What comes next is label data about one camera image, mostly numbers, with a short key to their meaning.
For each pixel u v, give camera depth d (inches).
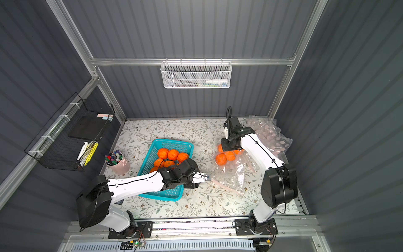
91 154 27.3
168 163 36.6
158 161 36.0
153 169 34.1
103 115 33.5
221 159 35.9
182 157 36.8
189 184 28.4
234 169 36.9
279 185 17.7
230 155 33.3
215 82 35.8
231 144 28.9
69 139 28.8
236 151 33.2
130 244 28.4
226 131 28.4
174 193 33.4
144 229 28.8
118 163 33.3
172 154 36.8
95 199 16.8
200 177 27.3
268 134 40.1
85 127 30.4
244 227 29.0
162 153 37.0
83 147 27.9
